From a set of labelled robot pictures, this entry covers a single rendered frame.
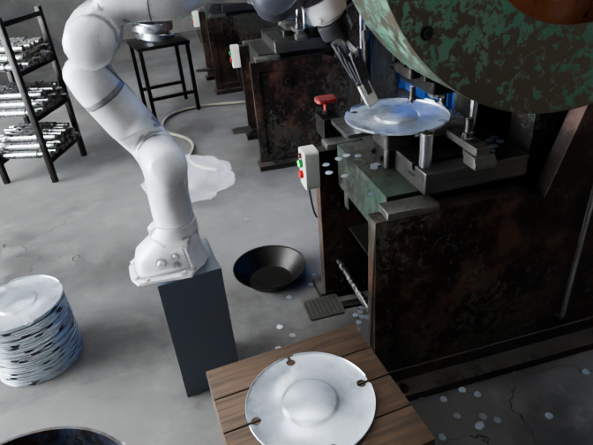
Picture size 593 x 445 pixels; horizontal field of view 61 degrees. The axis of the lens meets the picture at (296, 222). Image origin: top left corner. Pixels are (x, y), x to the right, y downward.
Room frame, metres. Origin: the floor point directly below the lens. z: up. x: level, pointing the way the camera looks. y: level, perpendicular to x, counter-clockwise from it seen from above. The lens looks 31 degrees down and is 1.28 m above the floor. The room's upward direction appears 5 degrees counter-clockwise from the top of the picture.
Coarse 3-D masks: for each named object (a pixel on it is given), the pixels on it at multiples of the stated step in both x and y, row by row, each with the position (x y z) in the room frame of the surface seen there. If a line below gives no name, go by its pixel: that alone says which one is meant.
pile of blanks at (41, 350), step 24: (72, 312) 1.43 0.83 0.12; (0, 336) 1.21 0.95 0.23; (24, 336) 1.23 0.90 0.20; (48, 336) 1.27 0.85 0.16; (72, 336) 1.34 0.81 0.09; (0, 360) 1.21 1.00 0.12; (24, 360) 1.21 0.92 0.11; (48, 360) 1.25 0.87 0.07; (72, 360) 1.30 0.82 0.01; (24, 384) 1.21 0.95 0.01
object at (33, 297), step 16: (0, 288) 1.44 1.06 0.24; (16, 288) 1.44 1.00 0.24; (32, 288) 1.43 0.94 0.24; (48, 288) 1.42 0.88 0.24; (0, 304) 1.35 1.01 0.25; (16, 304) 1.34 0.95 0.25; (32, 304) 1.33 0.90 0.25; (48, 304) 1.33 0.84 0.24; (0, 320) 1.27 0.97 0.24; (16, 320) 1.26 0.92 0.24; (32, 320) 1.26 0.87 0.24
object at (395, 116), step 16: (368, 112) 1.40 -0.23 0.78; (384, 112) 1.37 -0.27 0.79; (400, 112) 1.36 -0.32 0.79; (416, 112) 1.35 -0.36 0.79; (432, 112) 1.36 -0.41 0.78; (448, 112) 1.34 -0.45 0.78; (368, 128) 1.28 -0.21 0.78; (384, 128) 1.27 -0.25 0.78; (400, 128) 1.26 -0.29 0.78; (416, 128) 1.25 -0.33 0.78; (432, 128) 1.22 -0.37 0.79
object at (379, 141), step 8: (336, 120) 1.36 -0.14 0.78; (344, 120) 1.36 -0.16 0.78; (336, 128) 1.33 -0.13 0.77; (344, 128) 1.30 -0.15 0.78; (352, 128) 1.29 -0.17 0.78; (344, 136) 1.26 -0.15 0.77; (352, 136) 1.25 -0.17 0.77; (360, 136) 1.25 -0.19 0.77; (376, 136) 1.36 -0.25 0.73; (384, 136) 1.30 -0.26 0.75; (392, 136) 1.30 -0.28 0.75; (400, 136) 1.30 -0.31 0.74; (408, 136) 1.31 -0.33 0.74; (376, 144) 1.36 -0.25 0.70; (384, 144) 1.30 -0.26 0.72; (392, 144) 1.30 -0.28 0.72; (400, 144) 1.30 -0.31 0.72; (408, 144) 1.31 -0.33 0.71; (376, 152) 1.36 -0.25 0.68; (384, 152) 1.30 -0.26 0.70; (392, 152) 1.30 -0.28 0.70; (376, 160) 1.36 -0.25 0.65; (384, 160) 1.30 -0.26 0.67; (392, 160) 1.30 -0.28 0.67
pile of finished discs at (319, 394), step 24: (288, 360) 0.89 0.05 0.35; (312, 360) 0.88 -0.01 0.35; (336, 360) 0.87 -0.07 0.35; (264, 384) 0.82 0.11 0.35; (288, 384) 0.81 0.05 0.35; (312, 384) 0.80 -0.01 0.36; (336, 384) 0.80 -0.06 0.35; (264, 408) 0.75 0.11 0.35; (288, 408) 0.74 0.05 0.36; (312, 408) 0.74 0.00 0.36; (336, 408) 0.73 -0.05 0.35; (360, 408) 0.73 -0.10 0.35; (264, 432) 0.69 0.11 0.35; (288, 432) 0.69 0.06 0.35; (312, 432) 0.68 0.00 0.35; (336, 432) 0.68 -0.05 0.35; (360, 432) 0.67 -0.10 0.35
